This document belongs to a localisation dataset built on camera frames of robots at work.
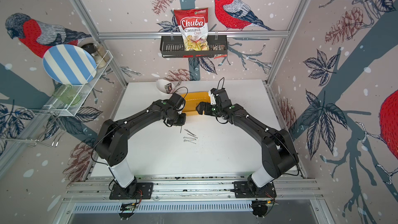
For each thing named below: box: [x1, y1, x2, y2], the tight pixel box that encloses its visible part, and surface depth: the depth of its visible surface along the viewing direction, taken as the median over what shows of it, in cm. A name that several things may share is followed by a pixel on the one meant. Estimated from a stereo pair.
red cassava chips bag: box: [173, 7, 210, 51], surface depth 83 cm
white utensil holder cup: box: [156, 78, 176, 94], surface depth 106 cm
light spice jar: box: [97, 44, 111, 62], surface depth 87 cm
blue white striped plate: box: [42, 44, 97, 87], surface depth 74 cm
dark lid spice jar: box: [80, 42, 97, 57], surface depth 81 cm
